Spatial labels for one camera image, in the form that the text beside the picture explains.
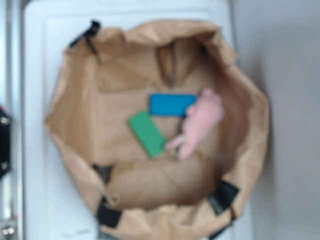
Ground green rectangular block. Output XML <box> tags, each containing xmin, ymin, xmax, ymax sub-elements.
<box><xmin>127</xmin><ymin>110</ymin><xmax>166</xmax><ymax>158</ymax></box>

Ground blue rectangular block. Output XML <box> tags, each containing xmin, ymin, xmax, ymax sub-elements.
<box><xmin>149</xmin><ymin>93</ymin><xmax>197</xmax><ymax>117</ymax></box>

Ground pink plush toy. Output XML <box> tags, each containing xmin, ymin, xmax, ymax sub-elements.
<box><xmin>164</xmin><ymin>88</ymin><xmax>225</xmax><ymax>160</ymax></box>

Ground brown paper bag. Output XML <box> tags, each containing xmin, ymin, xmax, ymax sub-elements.
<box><xmin>45</xmin><ymin>20</ymin><xmax>269</xmax><ymax>240</ymax></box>

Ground white plastic tray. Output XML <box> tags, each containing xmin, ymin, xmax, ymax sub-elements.
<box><xmin>20</xmin><ymin>0</ymin><xmax>253</xmax><ymax>240</ymax></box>

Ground black metal bracket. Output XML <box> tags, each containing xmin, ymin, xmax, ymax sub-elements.
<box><xmin>0</xmin><ymin>105</ymin><xmax>12</xmax><ymax>179</ymax></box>

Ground aluminium frame rail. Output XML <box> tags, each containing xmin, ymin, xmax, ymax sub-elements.
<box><xmin>5</xmin><ymin>0</ymin><xmax>25</xmax><ymax>240</ymax></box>

